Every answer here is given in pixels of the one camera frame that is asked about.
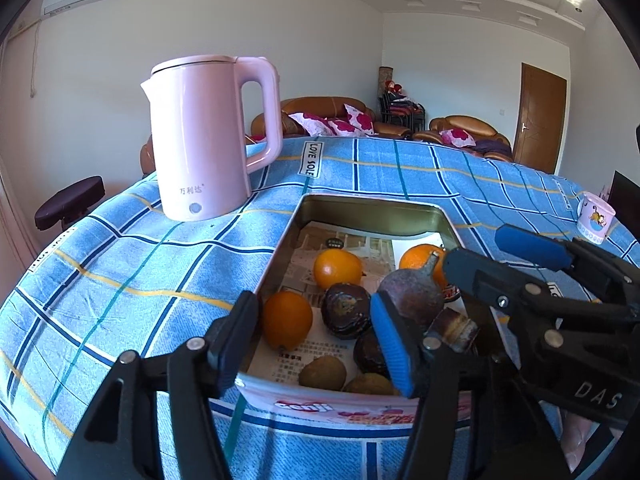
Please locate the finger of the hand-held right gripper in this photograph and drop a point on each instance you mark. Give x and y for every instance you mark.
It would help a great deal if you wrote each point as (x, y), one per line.
(530, 245)
(480, 275)

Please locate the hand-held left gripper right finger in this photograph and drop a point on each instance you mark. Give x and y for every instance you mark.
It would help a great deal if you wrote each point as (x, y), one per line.
(395, 345)

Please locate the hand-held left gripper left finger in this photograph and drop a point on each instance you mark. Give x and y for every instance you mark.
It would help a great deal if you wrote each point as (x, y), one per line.
(240, 340)

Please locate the dark wrinkled passion fruit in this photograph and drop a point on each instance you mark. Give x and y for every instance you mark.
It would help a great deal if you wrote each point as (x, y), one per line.
(369, 352)
(346, 312)

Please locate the small brown round fruit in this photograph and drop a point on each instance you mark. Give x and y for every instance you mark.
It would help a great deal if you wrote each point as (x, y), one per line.
(367, 385)
(322, 372)

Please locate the orange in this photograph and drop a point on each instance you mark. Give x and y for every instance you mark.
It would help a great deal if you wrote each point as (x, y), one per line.
(337, 267)
(287, 320)
(415, 260)

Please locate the purple round fruit with stem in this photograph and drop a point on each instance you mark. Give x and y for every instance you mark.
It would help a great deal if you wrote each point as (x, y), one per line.
(410, 295)

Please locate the pink tin box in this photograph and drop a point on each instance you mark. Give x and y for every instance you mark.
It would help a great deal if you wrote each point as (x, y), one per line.
(360, 210)

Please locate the person's right hand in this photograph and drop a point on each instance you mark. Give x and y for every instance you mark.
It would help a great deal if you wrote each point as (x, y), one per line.
(580, 432)

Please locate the pink cartoon cup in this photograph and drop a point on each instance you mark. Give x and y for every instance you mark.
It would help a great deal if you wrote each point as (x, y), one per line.
(595, 220)

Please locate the printed paper leaflet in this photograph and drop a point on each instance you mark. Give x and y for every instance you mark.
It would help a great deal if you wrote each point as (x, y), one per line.
(370, 245)

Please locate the purple blanket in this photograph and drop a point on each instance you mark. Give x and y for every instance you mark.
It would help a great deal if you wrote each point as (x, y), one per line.
(492, 146)

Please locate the black television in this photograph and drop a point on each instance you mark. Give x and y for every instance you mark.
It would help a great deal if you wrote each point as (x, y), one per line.
(625, 195)

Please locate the brown wooden door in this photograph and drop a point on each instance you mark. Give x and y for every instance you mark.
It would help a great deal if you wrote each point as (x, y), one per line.
(540, 115)

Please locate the white red floral pillow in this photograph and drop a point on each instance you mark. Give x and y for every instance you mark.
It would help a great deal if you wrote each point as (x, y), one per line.
(345, 126)
(315, 122)
(457, 136)
(360, 119)

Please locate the brown leather armchair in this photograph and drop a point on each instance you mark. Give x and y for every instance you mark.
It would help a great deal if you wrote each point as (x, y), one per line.
(465, 122)

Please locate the blue checked tablecloth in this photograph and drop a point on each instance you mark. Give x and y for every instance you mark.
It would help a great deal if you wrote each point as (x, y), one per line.
(125, 260)

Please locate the stacked dark chairs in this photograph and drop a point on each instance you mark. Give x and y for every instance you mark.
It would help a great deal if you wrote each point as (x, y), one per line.
(402, 112)

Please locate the red plush toy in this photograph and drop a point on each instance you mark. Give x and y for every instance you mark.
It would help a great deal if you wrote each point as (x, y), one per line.
(392, 87)

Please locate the brown leather recliner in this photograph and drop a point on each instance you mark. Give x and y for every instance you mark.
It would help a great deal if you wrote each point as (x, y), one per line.
(145, 155)

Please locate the pink electric kettle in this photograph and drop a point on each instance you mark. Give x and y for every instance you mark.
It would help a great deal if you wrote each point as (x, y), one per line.
(200, 135)

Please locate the tall patterned roll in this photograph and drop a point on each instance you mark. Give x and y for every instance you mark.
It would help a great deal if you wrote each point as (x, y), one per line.
(385, 75)

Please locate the dark purple round stool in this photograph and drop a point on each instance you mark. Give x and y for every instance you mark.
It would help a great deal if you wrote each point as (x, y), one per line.
(65, 200)

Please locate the brown leather sofa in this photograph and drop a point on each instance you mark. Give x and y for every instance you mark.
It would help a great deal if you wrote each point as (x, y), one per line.
(320, 105)

